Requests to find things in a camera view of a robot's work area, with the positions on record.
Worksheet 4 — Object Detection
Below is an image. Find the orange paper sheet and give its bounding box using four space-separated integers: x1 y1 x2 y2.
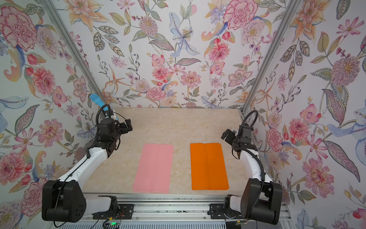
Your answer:
190 143 229 190

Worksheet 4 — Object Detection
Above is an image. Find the large pink paper sheet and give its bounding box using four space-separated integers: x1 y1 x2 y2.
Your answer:
132 144 174 194

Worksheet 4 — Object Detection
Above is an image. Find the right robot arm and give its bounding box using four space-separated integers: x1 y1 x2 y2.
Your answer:
207 125 283 225

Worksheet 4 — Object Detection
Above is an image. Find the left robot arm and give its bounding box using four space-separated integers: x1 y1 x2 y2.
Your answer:
42 118 132 223

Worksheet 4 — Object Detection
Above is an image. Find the blue microphone on stand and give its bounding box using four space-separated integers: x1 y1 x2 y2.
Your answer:
90 94 119 121

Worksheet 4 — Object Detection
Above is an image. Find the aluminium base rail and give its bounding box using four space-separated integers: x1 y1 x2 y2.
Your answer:
61 194 294 229

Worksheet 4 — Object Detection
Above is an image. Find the left aluminium frame post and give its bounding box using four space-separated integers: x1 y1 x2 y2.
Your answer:
40 0 105 102

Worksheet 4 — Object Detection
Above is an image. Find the aluminium corner frame post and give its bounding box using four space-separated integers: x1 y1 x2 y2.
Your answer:
241 1 299 115

